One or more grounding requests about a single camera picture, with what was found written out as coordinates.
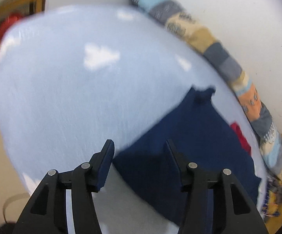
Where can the patchwork rolled quilt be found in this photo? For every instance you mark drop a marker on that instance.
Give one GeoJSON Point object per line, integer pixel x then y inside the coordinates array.
{"type": "Point", "coordinates": [171, 15]}

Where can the navy jacket with red collar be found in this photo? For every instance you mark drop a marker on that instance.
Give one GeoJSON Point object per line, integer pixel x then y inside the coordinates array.
{"type": "Point", "coordinates": [202, 136]}

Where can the patterned crumpled clothes pile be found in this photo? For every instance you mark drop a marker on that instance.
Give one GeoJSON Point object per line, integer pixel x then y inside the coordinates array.
{"type": "Point", "coordinates": [273, 197]}

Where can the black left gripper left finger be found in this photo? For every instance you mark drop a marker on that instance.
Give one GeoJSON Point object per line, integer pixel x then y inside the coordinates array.
{"type": "Point", "coordinates": [45, 211]}

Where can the light blue cloud bedsheet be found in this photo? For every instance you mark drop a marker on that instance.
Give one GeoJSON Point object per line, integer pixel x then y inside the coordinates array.
{"type": "Point", "coordinates": [74, 77]}

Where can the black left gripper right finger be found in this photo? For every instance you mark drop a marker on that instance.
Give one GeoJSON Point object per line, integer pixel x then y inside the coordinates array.
{"type": "Point", "coordinates": [216, 201]}

